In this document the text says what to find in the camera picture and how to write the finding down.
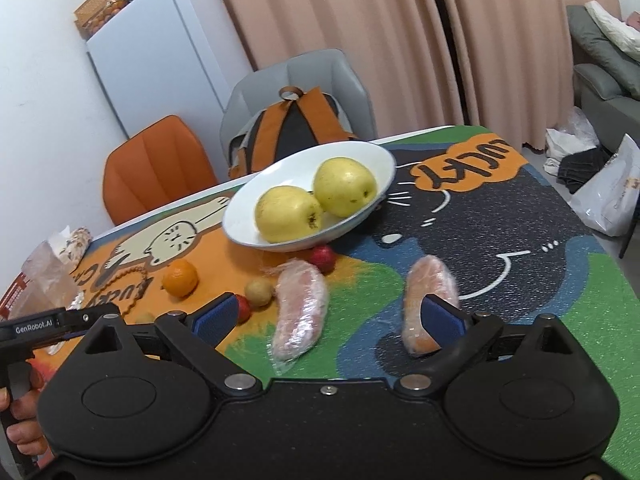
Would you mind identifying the orange and black backpack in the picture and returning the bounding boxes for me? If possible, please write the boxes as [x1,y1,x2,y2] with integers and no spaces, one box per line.
[227,86,361,179]

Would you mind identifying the white fridge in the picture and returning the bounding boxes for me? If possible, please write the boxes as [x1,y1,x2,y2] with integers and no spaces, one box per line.
[86,0,256,141]

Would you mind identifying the printed cat table mat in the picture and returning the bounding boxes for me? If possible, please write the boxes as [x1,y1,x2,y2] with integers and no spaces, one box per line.
[30,125,640,466]

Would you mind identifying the grey sofa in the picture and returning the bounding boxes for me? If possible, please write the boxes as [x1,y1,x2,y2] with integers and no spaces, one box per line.
[566,4,640,161]

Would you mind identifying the orange chair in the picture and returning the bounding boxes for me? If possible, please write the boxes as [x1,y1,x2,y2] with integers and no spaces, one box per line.
[102,115,219,226]

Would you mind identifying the person's left hand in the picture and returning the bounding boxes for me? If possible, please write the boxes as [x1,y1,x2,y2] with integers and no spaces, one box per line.
[0,389,49,461]

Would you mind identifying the white plastic bag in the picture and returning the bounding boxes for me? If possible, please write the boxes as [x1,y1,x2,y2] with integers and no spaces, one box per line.
[569,134,640,237]

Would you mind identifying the plastic-wrapped carrot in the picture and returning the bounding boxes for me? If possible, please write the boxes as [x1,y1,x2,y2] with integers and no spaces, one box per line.
[402,255,461,358]
[261,259,330,375]

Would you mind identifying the large yellow-green mango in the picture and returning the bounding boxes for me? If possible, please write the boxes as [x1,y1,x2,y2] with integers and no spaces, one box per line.
[255,186,325,243]

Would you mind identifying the clear plastic bag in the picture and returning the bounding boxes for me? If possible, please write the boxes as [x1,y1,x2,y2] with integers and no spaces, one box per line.
[544,107,601,176]

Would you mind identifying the clear drinking glass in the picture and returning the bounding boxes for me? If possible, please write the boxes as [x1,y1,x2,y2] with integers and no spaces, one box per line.
[20,241,77,312]

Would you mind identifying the small brown fruit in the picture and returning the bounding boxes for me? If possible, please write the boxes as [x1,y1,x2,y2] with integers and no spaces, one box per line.
[244,279,275,309]

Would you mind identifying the orange woven basket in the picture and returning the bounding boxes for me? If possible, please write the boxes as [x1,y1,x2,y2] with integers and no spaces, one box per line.
[74,0,128,40]

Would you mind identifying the patterned snack packet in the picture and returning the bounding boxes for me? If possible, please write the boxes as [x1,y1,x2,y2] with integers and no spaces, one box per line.
[50,227,94,273]

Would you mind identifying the orange mandarin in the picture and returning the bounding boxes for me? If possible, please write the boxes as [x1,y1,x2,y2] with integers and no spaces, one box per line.
[161,259,199,298]

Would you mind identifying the grey chair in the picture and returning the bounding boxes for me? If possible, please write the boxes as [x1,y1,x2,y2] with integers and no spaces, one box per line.
[220,49,378,181]

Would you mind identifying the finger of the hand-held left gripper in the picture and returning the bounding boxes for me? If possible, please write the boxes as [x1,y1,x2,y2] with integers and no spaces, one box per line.
[65,308,123,337]

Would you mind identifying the dark folded clothes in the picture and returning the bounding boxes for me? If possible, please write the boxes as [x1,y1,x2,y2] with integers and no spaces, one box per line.
[556,146,613,193]

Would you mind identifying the white pillow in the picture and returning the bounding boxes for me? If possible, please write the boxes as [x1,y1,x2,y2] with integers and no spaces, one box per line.
[584,0,640,63]

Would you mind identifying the brown wavy cord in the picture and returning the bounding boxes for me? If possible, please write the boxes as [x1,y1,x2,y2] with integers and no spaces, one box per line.
[97,264,152,323]

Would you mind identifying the white bowl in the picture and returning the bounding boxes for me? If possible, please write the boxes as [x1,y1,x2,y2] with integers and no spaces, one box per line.
[221,141,397,253]

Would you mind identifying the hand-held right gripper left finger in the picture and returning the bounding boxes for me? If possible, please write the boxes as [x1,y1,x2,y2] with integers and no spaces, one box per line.
[75,294,263,400]

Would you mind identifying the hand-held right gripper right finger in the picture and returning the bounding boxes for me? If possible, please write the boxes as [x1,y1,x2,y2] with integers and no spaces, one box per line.
[392,294,583,395]

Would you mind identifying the pink curtain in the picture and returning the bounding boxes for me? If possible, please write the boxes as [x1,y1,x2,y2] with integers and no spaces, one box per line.
[172,0,473,142]
[432,0,577,153]

